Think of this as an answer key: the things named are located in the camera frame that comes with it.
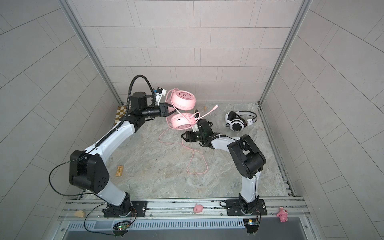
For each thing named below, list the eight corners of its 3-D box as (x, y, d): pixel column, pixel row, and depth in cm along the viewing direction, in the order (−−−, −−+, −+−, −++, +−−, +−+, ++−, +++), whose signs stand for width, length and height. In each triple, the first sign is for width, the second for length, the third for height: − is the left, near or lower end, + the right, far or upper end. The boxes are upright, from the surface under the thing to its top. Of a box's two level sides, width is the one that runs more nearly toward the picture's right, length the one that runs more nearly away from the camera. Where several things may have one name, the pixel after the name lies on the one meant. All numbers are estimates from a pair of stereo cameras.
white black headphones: (226, 132, 101) (228, 125, 95) (224, 115, 111) (225, 108, 104) (256, 132, 101) (260, 125, 95) (251, 115, 111) (254, 108, 105)
